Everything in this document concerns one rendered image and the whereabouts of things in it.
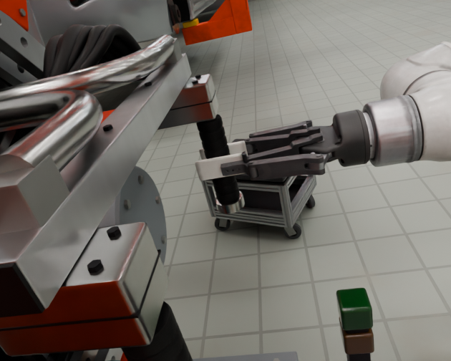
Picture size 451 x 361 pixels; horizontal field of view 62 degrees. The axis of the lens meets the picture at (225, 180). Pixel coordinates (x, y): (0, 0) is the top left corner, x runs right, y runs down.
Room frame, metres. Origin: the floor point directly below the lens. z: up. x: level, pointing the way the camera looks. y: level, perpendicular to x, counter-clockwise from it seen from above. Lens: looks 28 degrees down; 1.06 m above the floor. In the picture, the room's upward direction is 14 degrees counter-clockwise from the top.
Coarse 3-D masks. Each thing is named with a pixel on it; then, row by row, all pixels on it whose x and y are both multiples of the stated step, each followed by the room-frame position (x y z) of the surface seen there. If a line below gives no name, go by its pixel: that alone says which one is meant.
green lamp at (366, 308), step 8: (360, 288) 0.36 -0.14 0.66; (336, 296) 0.36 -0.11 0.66; (344, 296) 0.35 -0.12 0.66; (352, 296) 0.35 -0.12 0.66; (360, 296) 0.35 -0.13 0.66; (344, 304) 0.34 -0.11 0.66; (352, 304) 0.34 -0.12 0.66; (360, 304) 0.33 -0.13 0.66; (368, 304) 0.33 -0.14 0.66; (344, 312) 0.33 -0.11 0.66; (352, 312) 0.33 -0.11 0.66; (360, 312) 0.33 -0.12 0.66; (368, 312) 0.32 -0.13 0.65; (344, 320) 0.33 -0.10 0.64; (352, 320) 0.33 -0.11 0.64; (360, 320) 0.33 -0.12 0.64; (368, 320) 0.32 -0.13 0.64; (344, 328) 0.33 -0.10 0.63; (352, 328) 0.33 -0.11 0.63; (360, 328) 0.33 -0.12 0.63; (368, 328) 0.32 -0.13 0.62
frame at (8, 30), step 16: (0, 16) 0.51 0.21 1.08; (0, 32) 0.50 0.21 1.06; (16, 32) 0.53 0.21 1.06; (0, 48) 0.51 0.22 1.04; (16, 48) 0.51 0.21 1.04; (32, 48) 0.55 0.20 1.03; (0, 64) 0.54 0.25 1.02; (16, 64) 0.57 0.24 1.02; (32, 64) 0.53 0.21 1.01; (16, 80) 0.56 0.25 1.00; (32, 80) 0.59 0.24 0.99; (80, 352) 0.41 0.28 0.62; (96, 352) 0.43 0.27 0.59; (112, 352) 0.40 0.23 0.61
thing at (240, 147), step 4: (228, 144) 0.52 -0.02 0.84; (232, 144) 0.51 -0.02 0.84; (236, 144) 0.51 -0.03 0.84; (240, 144) 0.51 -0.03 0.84; (244, 144) 0.51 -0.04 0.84; (200, 148) 0.53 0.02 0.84; (232, 148) 0.51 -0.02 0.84; (236, 148) 0.51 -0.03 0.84; (240, 148) 0.51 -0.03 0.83; (244, 148) 0.51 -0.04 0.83; (200, 152) 0.52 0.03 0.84; (232, 152) 0.51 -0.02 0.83; (236, 152) 0.51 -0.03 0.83; (240, 152) 0.51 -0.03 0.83; (200, 156) 0.53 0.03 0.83; (204, 156) 0.52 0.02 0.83
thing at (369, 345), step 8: (344, 336) 0.33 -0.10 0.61; (352, 336) 0.33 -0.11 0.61; (360, 336) 0.33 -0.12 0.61; (368, 336) 0.32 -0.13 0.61; (344, 344) 0.33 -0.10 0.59; (352, 344) 0.33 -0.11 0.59; (360, 344) 0.33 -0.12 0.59; (368, 344) 0.32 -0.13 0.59; (352, 352) 0.33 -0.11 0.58; (360, 352) 0.33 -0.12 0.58; (368, 352) 0.32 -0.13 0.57
